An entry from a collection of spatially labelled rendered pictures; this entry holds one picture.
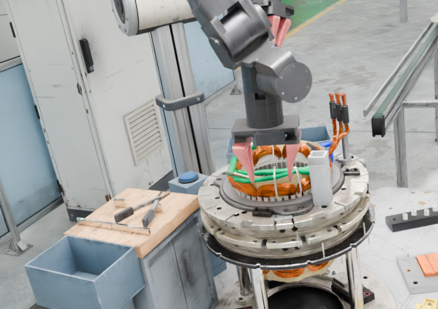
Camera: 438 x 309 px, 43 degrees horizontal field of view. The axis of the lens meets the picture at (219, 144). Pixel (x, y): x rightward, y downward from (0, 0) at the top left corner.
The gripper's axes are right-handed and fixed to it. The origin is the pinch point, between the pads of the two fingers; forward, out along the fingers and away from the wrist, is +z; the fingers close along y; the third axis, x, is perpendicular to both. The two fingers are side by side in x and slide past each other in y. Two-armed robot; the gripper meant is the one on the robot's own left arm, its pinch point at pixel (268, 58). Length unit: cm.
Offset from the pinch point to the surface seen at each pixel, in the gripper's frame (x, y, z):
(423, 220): -9, 58, 36
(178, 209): 21.2, -1.6, 26.6
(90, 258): 33.2, -13.9, 34.5
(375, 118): 30, 136, 7
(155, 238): 20.1, -9.8, 30.8
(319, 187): -8.2, 0.2, 22.7
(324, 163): -10.0, -1.1, 18.7
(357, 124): 113, 329, 4
